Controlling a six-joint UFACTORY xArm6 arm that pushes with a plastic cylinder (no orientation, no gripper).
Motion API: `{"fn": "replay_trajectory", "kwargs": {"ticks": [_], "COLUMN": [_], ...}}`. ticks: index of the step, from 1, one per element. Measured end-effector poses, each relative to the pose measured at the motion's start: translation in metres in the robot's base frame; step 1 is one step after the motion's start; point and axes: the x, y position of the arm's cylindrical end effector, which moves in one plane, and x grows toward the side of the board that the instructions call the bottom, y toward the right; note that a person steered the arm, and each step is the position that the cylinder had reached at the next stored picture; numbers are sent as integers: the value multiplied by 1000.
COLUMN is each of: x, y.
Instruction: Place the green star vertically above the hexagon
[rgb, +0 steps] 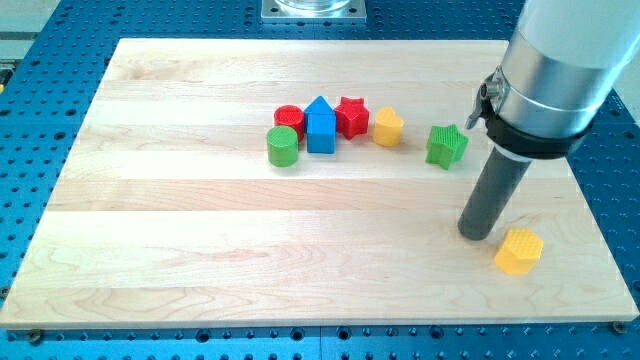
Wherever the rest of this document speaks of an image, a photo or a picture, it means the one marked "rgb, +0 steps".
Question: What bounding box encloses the green star block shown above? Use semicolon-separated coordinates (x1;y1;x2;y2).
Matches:
425;125;469;170

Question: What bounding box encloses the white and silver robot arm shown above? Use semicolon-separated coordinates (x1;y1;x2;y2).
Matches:
497;0;639;138

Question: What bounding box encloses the light wooden board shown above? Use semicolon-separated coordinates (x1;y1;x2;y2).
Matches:
1;39;638;329

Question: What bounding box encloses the blue house-shaped block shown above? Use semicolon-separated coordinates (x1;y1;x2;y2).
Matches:
304;96;336;154

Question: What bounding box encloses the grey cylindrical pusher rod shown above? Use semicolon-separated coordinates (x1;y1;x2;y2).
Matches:
457;146;532;240

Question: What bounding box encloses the green cylinder block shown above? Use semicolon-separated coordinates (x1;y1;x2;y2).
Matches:
266;126;298;167

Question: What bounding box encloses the red star block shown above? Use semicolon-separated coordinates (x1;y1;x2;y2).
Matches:
334;97;370;140

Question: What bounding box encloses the red cylinder block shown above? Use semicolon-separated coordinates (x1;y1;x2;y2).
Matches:
274;105;305;142

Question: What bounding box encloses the yellow heart block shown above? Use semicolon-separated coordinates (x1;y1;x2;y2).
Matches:
373;107;404;147

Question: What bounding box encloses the black clamp with metal lever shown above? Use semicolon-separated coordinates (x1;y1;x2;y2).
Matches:
465;66;594;160

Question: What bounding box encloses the yellow hexagon block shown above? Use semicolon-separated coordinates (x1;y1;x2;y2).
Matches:
494;228;544;275

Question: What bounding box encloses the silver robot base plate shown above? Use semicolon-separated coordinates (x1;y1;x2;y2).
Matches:
260;0;367;23

